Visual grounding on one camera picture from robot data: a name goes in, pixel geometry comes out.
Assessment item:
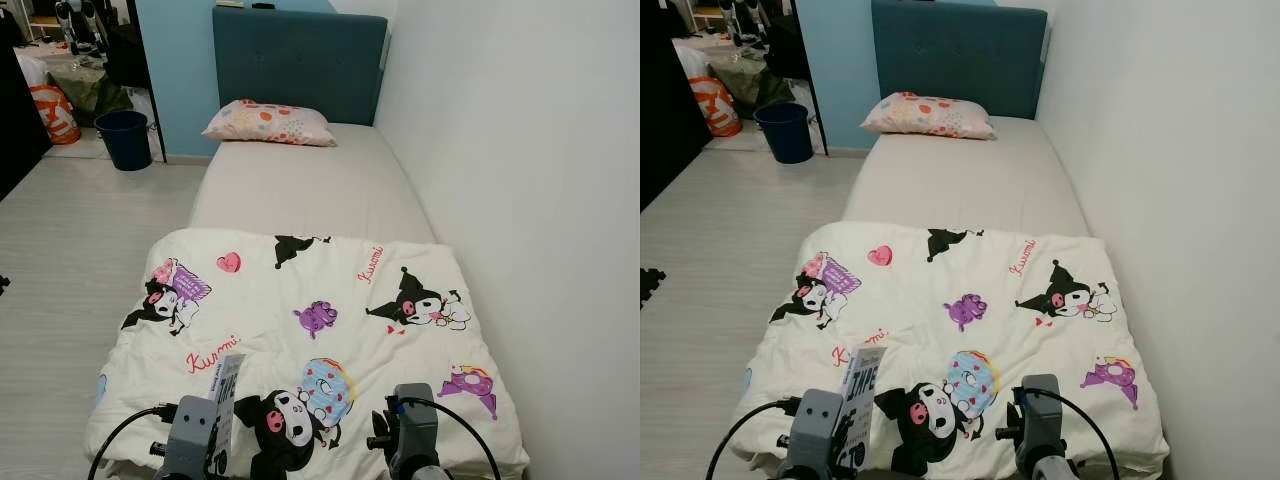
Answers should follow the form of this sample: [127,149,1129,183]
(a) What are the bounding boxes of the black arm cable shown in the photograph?
[706,397,801,480]
[398,397,503,480]
[1020,388,1122,480]
[88,403,179,480]

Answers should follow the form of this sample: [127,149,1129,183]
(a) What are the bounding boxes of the black cabinet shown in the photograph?
[640,0,713,211]
[0,40,53,201]

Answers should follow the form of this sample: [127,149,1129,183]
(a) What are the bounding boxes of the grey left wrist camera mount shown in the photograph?
[785,389,846,480]
[160,396,219,480]

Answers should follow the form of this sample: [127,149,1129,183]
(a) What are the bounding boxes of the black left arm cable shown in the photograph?
[88,403,179,480]
[706,397,801,480]

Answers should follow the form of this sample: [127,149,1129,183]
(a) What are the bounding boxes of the pink patterned pillow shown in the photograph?
[861,92,999,141]
[202,99,338,148]

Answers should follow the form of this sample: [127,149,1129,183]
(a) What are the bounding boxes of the orange white shopping bag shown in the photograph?
[30,84,82,146]
[688,77,743,138]

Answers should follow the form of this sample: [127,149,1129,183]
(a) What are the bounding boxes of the blue round waste bin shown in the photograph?
[753,102,814,165]
[95,110,151,172]

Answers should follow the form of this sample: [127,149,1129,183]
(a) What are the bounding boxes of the bed with cream sheet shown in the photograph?
[85,120,531,480]
[730,115,1171,480]

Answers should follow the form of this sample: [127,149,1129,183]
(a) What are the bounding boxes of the translucent white plastic bag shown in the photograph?
[15,50,51,91]

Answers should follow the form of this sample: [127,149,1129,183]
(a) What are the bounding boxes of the grey beige woven sack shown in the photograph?
[55,65,133,126]
[710,55,793,119]

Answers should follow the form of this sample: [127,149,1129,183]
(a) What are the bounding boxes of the black door frame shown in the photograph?
[785,0,829,156]
[125,0,166,163]

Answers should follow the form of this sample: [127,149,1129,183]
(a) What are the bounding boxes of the teal upholstered headboard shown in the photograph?
[212,8,389,128]
[871,0,1049,121]

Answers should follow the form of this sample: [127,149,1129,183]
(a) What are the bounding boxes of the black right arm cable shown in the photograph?
[1020,388,1122,480]
[398,397,503,480]

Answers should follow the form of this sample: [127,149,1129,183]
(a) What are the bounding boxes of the white black humanoid robot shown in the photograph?
[55,0,101,56]
[720,0,766,46]

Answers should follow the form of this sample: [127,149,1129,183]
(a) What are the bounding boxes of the white book blue letters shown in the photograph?
[207,353,247,473]
[833,346,889,473]

